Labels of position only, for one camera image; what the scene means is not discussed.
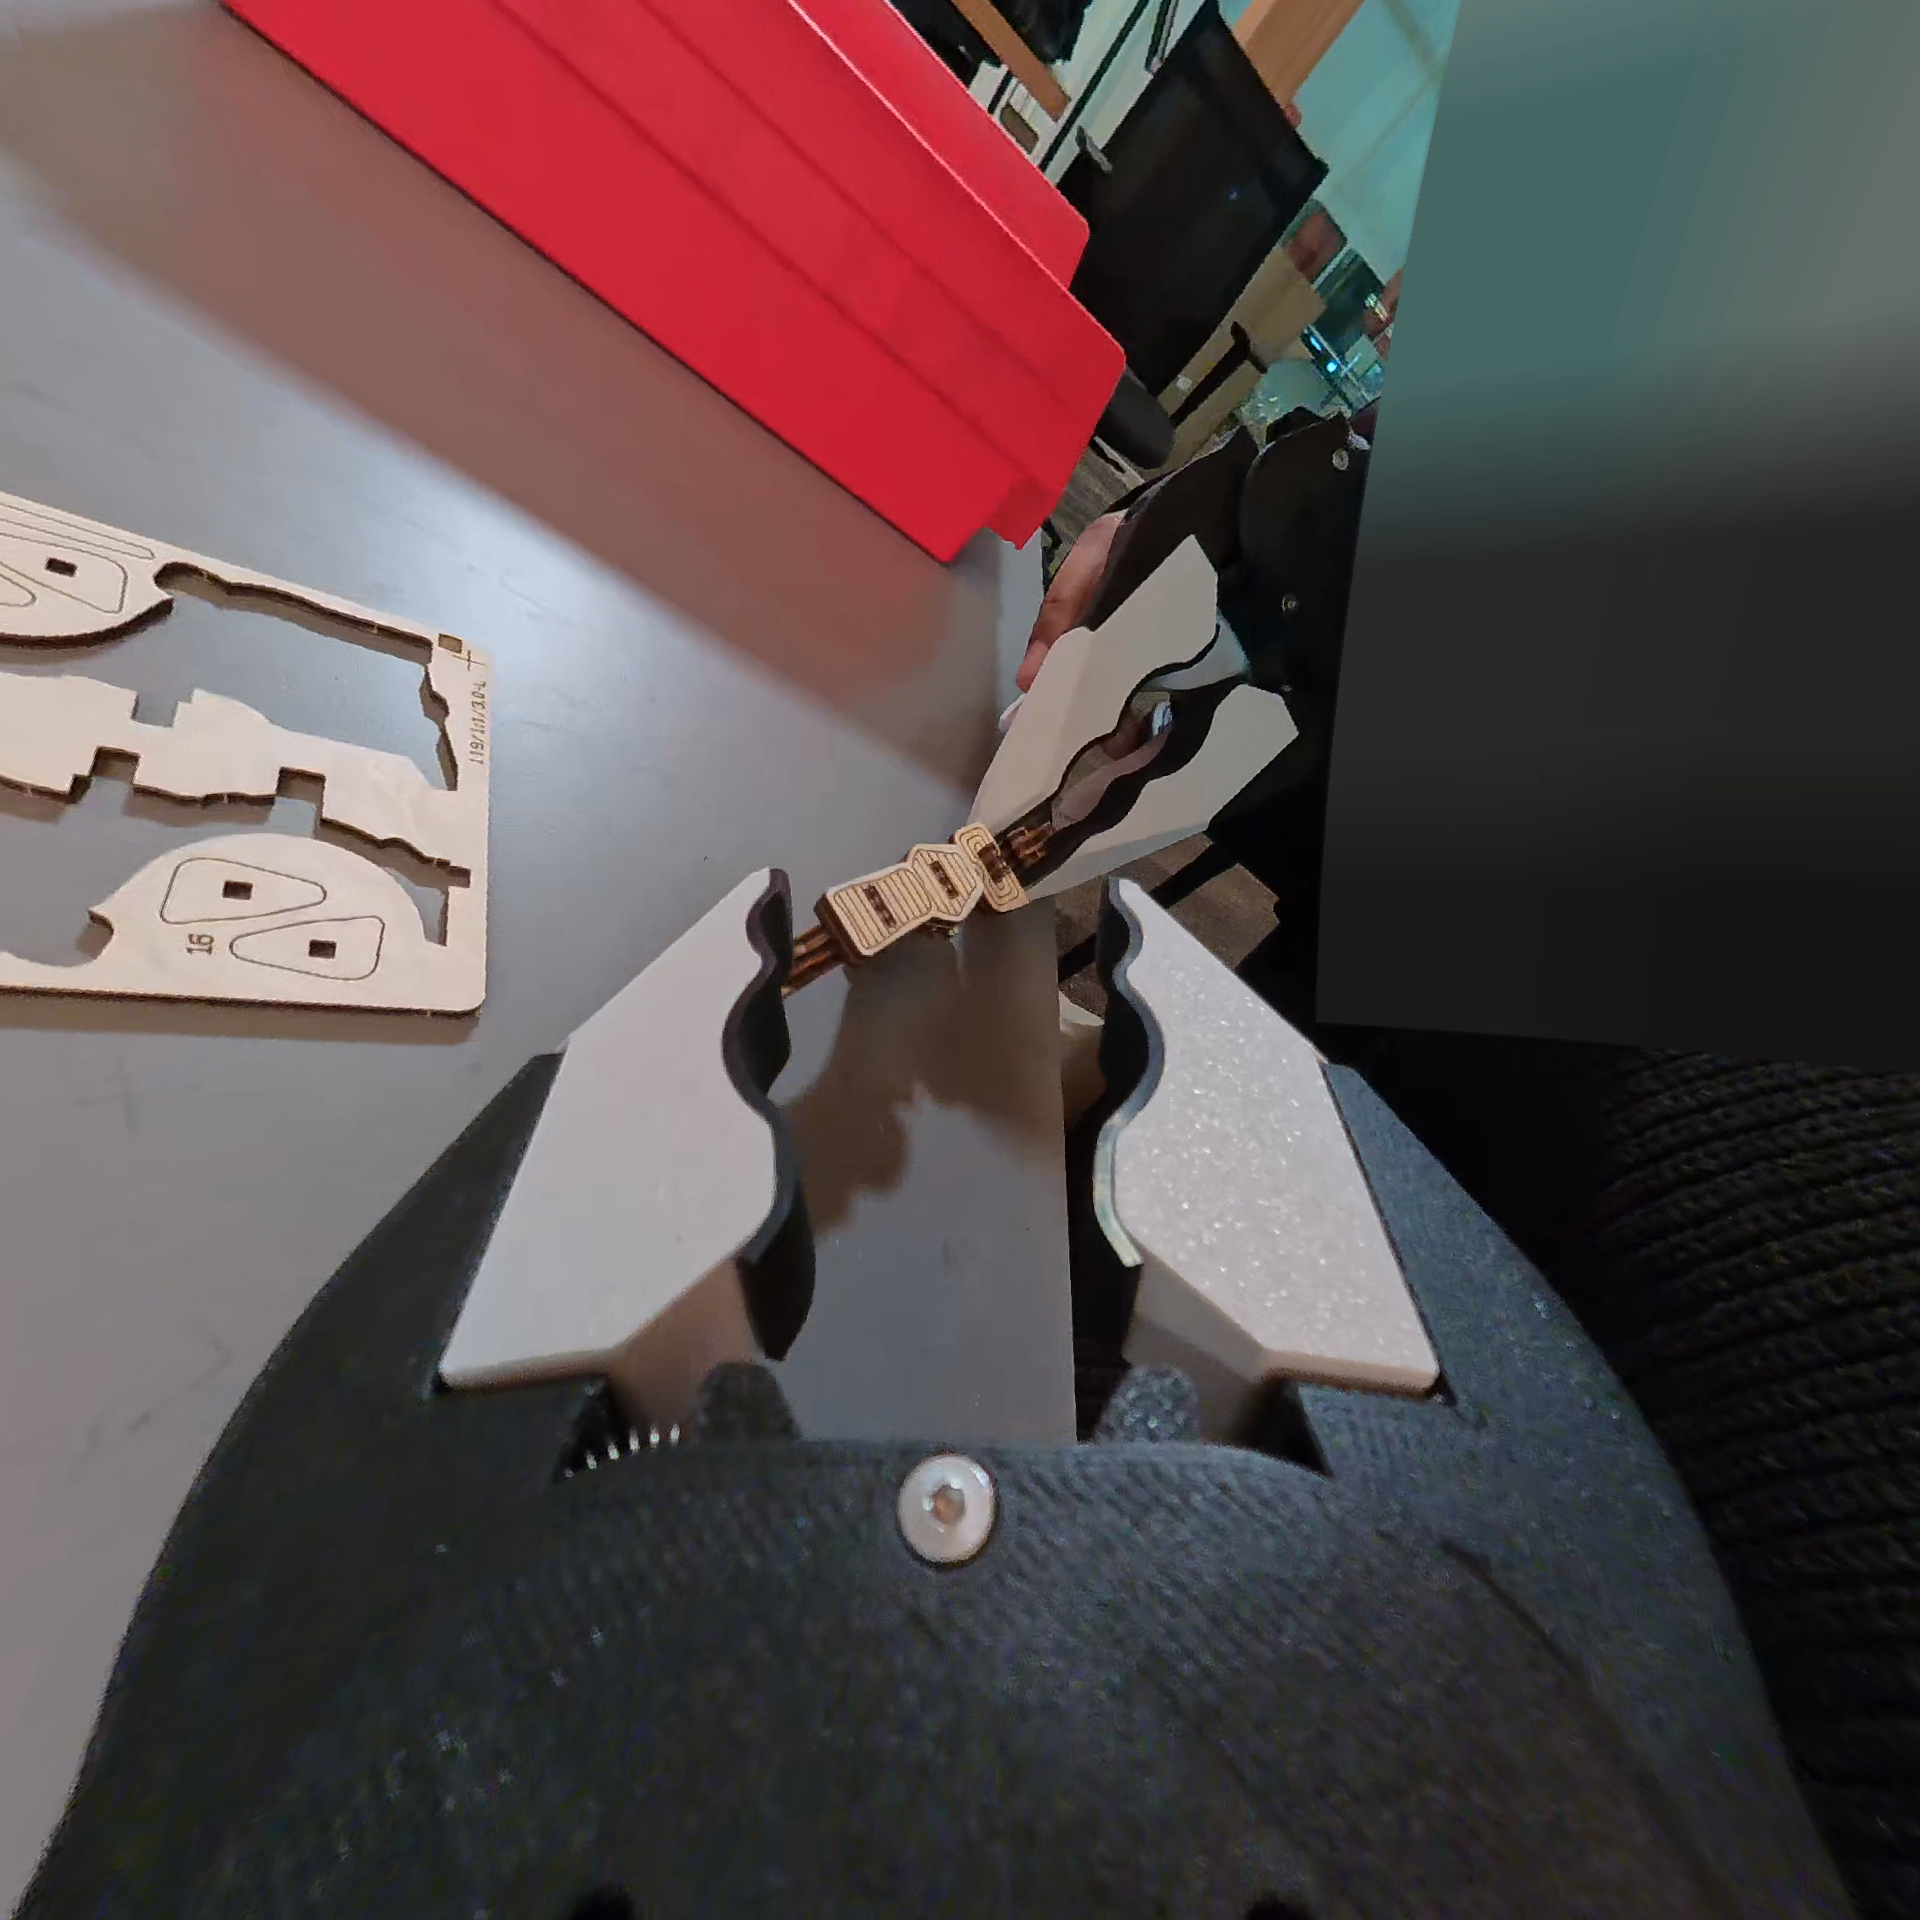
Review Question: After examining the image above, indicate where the wooden parts sheet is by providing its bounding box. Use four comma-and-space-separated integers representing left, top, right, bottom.
0, 486, 495, 1020

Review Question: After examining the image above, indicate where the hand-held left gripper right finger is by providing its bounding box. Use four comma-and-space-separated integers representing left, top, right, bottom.
1087, 880, 1444, 1442

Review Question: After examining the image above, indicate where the person's right hand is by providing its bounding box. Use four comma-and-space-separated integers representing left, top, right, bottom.
1020, 514, 1133, 698

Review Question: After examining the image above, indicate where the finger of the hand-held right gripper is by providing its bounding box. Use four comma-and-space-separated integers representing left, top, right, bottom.
1031, 680, 1301, 905
965, 534, 1226, 853

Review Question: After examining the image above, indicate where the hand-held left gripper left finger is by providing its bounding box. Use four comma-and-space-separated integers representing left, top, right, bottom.
439, 867, 820, 1434

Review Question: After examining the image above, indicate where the red plastic bin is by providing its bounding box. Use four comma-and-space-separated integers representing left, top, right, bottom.
222, 0, 1129, 566

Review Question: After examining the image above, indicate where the wooden model assembly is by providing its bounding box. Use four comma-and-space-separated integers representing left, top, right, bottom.
787, 824, 1041, 994

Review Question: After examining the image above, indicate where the black monitor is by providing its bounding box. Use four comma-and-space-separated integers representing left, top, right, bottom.
1053, 0, 1333, 402

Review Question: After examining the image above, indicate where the grey desk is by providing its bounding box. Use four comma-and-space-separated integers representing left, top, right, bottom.
0, 0, 1085, 1910

